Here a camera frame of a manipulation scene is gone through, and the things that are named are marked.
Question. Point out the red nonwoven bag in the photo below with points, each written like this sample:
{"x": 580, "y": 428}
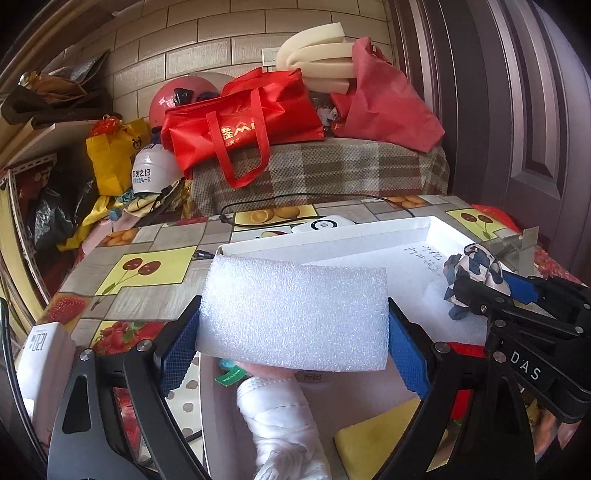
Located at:
{"x": 383, "y": 106}

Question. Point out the white cardboard box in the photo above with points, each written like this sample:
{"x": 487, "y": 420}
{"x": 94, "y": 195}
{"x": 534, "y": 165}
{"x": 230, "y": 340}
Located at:
{"x": 369, "y": 249}

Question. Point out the yellow sponge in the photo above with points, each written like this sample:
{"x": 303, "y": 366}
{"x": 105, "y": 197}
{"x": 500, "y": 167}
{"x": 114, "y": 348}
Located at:
{"x": 383, "y": 438}

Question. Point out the wooden shelf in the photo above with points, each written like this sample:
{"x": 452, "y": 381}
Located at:
{"x": 37, "y": 136}

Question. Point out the red tote bag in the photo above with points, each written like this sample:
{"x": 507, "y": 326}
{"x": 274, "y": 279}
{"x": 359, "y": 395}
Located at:
{"x": 258, "y": 115}

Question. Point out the black plastic bag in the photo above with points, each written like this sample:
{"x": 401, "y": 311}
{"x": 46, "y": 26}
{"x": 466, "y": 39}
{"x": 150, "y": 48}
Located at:
{"x": 51, "y": 203}

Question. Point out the pink helmet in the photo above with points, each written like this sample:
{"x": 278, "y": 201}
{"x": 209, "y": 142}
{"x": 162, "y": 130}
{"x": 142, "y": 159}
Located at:
{"x": 166, "y": 108}

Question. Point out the black plug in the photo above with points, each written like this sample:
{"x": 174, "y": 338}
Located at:
{"x": 201, "y": 254}

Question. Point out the yellow shopping bag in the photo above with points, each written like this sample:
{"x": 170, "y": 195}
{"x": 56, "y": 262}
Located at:
{"x": 108, "y": 157}

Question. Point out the white rolled towel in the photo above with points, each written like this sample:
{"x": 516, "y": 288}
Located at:
{"x": 281, "y": 415}

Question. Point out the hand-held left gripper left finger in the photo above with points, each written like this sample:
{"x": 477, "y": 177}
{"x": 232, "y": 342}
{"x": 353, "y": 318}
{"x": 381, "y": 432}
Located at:
{"x": 180, "y": 341}

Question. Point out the dark bags on shelf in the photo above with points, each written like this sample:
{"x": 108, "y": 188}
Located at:
{"x": 51, "y": 92}

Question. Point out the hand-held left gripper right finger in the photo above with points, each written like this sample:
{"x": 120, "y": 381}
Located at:
{"x": 406, "y": 350}

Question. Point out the white foam sheet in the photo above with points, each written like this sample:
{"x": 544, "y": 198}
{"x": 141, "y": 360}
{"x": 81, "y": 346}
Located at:
{"x": 295, "y": 314}

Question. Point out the white helmet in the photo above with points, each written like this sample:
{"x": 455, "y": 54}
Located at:
{"x": 154, "y": 170}

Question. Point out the grey panelled metal door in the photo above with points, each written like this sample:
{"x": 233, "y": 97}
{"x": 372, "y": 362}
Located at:
{"x": 531, "y": 115}

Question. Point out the white round device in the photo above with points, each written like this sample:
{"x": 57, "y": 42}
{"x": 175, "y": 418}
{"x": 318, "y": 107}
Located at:
{"x": 323, "y": 225}

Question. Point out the fruit printed tablecloth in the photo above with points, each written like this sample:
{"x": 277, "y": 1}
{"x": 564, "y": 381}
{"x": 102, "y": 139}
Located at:
{"x": 152, "y": 295}

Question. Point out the white wall socket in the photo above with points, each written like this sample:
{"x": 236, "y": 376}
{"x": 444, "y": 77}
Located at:
{"x": 268, "y": 57}

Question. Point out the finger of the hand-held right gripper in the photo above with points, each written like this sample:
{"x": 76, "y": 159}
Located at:
{"x": 521, "y": 288}
{"x": 475, "y": 297}

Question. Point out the plaid cloth cover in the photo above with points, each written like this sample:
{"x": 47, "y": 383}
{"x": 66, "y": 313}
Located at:
{"x": 323, "y": 170}

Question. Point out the cream foam tubes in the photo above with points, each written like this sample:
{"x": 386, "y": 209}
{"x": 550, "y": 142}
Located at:
{"x": 314, "y": 50}

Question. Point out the black and white scrunchie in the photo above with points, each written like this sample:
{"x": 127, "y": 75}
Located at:
{"x": 475, "y": 272}

